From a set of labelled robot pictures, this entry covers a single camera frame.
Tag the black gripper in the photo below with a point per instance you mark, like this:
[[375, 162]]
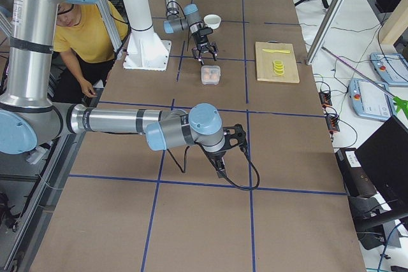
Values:
[[215, 156], [203, 43]]

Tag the clear plastic egg box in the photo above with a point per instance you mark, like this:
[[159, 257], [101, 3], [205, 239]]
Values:
[[213, 70]]

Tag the white bowl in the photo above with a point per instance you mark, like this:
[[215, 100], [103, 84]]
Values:
[[213, 21]]

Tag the bamboo cutting board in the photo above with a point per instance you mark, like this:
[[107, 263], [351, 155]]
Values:
[[264, 63]]

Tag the yellow plastic knife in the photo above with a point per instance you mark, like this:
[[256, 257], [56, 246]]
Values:
[[276, 51]]

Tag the person in yellow shirt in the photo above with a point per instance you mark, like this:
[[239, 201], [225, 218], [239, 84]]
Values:
[[83, 42]]

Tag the blue teach pendant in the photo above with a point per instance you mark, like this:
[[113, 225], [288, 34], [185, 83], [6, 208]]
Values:
[[392, 68], [370, 102]]

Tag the black monitor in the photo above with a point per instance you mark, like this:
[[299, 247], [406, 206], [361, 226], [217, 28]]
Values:
[[383, 156]]

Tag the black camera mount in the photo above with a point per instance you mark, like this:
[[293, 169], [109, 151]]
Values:
[[235, 136]]

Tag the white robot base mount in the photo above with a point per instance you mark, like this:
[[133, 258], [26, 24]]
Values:
[[145, 50]]

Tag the aluminium frame post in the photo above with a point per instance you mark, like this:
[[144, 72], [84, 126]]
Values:
[[323, 30]]

